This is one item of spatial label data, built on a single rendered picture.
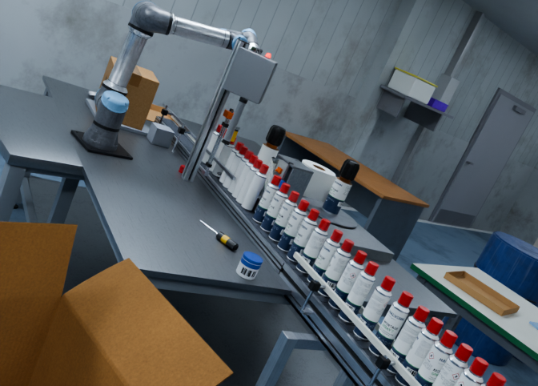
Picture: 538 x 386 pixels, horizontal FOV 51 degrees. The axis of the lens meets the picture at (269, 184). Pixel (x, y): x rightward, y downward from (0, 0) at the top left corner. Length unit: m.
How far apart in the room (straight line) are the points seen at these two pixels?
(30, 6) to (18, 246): 3.53
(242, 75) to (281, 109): 3.39
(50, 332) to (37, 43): 3.55
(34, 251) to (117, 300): 0.16
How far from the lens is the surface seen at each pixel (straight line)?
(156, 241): 1.88
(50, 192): 3.58
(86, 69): 4.68
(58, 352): 1.10
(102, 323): 1.01
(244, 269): 1.87
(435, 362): 1.57
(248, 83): 2.43
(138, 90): 3.00
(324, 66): 6.01
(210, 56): 5.13
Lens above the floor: 1.58
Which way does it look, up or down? 14 degrees down
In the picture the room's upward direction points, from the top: 24 degrees clockwise
